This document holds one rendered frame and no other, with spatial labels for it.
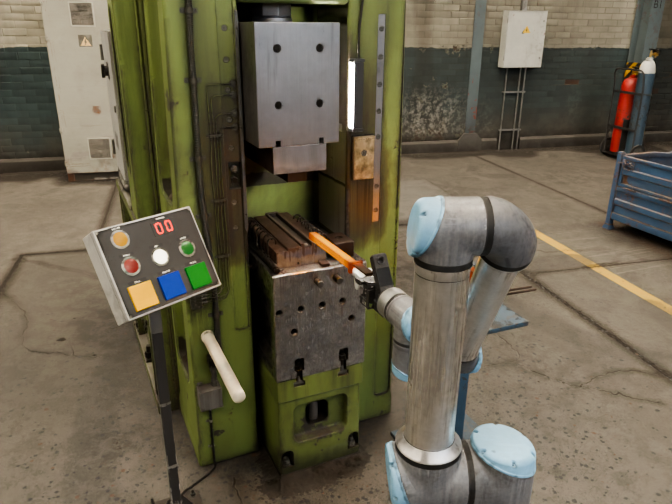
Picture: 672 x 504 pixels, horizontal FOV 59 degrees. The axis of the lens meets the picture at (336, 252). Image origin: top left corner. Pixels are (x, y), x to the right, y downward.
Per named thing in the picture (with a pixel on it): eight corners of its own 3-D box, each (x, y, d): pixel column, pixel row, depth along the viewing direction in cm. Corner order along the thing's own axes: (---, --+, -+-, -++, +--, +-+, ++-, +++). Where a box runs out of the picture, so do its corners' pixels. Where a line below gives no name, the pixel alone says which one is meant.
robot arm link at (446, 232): (465, 524, 134) (502, 208, 106) (388, 526, 133) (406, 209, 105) (450, 475, 148) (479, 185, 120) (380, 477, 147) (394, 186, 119)
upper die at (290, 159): (326, 169, 213) (326, 143, 209) (273, 174, 205) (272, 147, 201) (286, 148, 248) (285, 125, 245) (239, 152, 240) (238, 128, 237)
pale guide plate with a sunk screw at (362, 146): (373, 178, 236) (375, 135, 230) (353, 180, 233) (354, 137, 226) (371, 177, 238) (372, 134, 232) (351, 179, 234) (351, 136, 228)
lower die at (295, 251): (326, 261, 225) (326, 240, 222) (276, 269, 218) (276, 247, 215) (288, 228, 261) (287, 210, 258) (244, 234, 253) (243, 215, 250)
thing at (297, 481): (391, 478, 245) (391, 476, 245) (257, 524, 222) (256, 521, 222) (349, 424, 278) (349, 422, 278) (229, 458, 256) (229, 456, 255)
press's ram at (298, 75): (360, 140, 215) (363, 22, 200) (258, 148, 200) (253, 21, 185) (315, 123, 250) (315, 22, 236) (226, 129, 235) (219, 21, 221)
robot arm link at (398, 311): (405, 350, 152) (407, 316, 148) (382, 328, 162) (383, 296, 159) (436, 343, 156) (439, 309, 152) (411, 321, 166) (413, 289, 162)
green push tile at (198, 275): (213, 282, 191) (204, 261, 191) (194, 289, 186) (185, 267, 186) (210, 283, 192) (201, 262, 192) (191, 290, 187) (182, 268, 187)
